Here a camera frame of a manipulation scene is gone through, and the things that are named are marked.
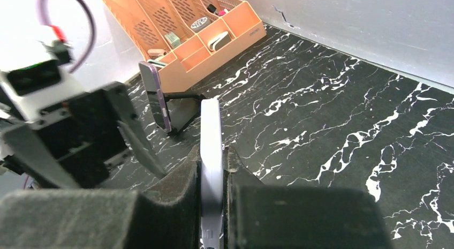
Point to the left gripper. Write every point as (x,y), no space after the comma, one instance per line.
(76,142)

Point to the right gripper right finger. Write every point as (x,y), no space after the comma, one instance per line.
(257,215)

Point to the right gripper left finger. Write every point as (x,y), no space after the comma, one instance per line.
(166,216)

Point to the phone with clear pink case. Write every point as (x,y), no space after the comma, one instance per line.
(158,105)

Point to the phone with lilac case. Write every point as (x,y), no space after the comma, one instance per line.
(212,174)

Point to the black folding phone stand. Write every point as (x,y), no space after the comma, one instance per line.
(182,108)

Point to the orange mesh desk organizer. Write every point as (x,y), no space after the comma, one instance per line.
(165,25)

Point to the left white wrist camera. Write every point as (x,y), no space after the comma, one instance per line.
(33,79)

